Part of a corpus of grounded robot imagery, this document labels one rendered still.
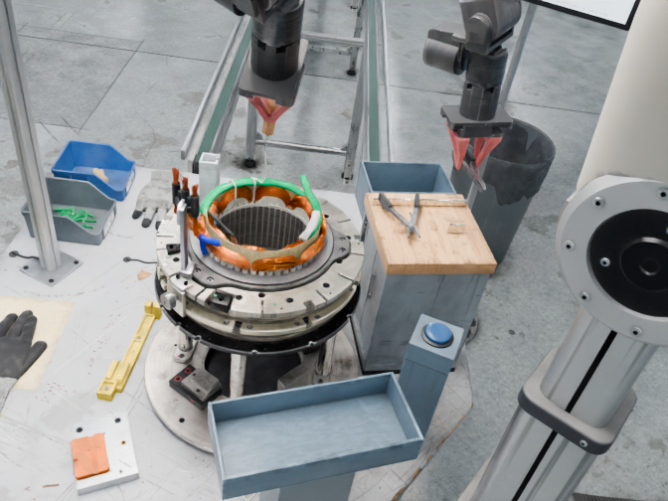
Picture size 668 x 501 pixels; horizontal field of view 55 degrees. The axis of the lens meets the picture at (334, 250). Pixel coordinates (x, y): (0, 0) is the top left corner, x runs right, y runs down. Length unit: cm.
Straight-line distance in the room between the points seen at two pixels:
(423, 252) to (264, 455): 44
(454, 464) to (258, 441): 135
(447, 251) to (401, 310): 13
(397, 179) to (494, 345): 130
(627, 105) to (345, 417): 55
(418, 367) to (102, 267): 74
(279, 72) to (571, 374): 47
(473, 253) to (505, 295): 163
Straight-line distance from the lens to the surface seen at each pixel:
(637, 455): 243
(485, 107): 104
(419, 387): 103
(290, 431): 86
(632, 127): 51
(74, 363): 127
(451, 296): 114
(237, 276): 93
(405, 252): 107
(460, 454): 217
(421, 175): 133
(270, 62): 77
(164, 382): 119
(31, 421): 121
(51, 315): 136
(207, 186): 104
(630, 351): 70
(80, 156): 174
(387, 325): 116
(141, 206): 158
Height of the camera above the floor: 173
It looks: 39 degrees down
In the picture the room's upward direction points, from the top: 9 degrees clockwise
